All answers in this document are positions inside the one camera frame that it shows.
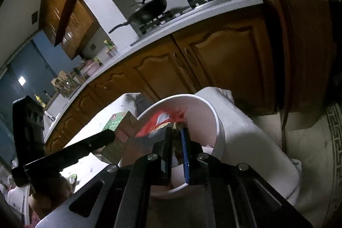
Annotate kitchen window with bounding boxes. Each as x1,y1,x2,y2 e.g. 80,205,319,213
0,38,58,162

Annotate white round bin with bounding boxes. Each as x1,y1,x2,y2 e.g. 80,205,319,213
118,94,226,200

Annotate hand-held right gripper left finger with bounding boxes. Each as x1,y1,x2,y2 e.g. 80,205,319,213
35,127,174,228

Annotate orange snack packet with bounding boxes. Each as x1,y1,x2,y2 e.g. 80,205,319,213
135,109,187,138

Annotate wooden upper cabinets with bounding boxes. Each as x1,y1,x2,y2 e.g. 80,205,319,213
40,0,99,60

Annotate tall wooden cabinet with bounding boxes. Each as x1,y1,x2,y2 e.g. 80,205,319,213
222,0,342,132

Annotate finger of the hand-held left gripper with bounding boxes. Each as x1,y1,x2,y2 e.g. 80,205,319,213
24,129,116,181

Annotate white kitchen countertop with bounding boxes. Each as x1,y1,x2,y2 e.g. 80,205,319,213
43,0,264,143

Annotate person's left hand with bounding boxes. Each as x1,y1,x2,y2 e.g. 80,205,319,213
27,177,74,219

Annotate wooden cabinets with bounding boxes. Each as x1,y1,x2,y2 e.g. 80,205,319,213
40,0,99,60
44,7,280,156

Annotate floral white tablecloth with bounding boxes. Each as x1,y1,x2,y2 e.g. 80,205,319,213
64,86,303,207

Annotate patterned floor mat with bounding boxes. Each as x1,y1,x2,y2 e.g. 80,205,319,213
322,102,342,226

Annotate gas stove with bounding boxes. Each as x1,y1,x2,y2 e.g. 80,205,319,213
131,0,233,44

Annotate black wok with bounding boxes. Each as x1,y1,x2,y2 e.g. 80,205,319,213
108,0,170,34

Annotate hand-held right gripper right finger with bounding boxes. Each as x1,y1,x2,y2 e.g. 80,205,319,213
180,127,314,228

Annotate green carton box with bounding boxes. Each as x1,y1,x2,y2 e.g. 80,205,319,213
102,110,143,164

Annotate wooden lower cabinets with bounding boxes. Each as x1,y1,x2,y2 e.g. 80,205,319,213
44,7,280,156

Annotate dish rack with utensils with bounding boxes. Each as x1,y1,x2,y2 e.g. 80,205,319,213
51,70,81,97

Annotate pink basin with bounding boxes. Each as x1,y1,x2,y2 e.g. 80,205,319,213
84,59,103,76

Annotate yellow bottle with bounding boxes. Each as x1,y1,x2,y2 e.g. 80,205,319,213
34,94,46,108

